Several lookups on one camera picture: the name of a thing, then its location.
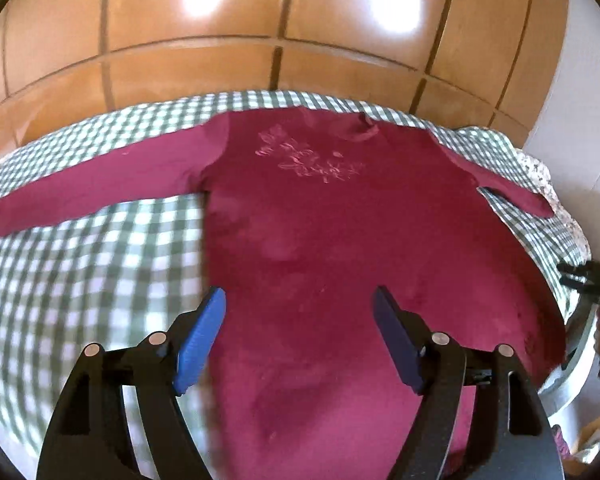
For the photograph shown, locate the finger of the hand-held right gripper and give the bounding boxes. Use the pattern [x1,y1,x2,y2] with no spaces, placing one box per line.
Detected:
[557,260,600,303]

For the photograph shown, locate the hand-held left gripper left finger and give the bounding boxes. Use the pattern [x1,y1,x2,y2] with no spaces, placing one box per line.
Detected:
[36,286,227,480]

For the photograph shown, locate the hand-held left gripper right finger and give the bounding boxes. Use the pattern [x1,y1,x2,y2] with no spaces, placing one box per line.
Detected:
[372,286,566,480]

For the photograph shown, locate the crimson long-sleeve shirt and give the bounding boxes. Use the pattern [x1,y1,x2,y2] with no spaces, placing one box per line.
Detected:
[0,110,567,480]

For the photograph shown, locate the green white checkered blanket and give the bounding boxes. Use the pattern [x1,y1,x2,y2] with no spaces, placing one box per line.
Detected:
[0,90,588,480]

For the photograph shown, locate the wooden wardrobe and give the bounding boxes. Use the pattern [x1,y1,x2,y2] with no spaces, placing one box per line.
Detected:
[0,0,571,171]

